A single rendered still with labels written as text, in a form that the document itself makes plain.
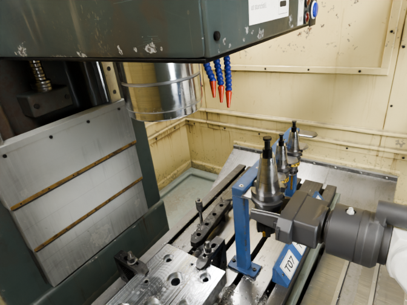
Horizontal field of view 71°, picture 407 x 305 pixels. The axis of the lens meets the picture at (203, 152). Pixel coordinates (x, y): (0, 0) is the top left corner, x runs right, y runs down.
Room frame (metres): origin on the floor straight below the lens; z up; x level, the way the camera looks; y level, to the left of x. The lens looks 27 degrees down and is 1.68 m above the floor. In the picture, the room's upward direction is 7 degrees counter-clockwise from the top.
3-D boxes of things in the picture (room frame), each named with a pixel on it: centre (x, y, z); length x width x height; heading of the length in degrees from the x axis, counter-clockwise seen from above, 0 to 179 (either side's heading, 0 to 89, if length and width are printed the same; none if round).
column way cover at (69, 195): (0.85, 0.42, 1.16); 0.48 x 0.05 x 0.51; 142
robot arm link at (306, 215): (0.38, -0.19, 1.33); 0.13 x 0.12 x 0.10; 142
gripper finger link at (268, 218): (0.41, -0.10, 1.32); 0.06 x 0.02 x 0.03; 52
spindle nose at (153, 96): (0.58, 0.07, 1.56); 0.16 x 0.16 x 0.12
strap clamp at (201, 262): (0.65, 0.02, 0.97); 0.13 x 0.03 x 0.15; 142
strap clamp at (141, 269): (0.64, 0.26, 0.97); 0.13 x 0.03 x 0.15; 52
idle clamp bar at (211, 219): (0.85, 0.00, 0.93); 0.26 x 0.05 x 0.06; 147
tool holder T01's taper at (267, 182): (0.44, -0.11, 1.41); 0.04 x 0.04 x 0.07
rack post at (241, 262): (0.66, -0.09, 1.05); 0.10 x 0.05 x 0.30; 52
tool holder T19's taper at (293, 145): (0.85, -0.30, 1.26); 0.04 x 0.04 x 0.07
